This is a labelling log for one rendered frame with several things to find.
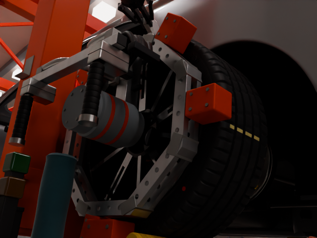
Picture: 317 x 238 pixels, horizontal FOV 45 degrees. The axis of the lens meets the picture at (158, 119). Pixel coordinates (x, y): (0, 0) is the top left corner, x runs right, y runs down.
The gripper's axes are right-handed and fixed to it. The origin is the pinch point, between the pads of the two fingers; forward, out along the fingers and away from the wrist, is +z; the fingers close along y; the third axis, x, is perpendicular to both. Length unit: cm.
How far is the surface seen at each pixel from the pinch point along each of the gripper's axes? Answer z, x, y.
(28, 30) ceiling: 631, 625, -619
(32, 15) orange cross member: 135, 160, -172
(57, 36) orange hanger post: -0.9, 4.0, -37.9
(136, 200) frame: -15, -67, 3
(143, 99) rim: -1.2, -30.4, -0.7
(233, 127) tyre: -12, -49, 29
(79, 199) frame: -5, -63, -19
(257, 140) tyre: -1, -49, 34
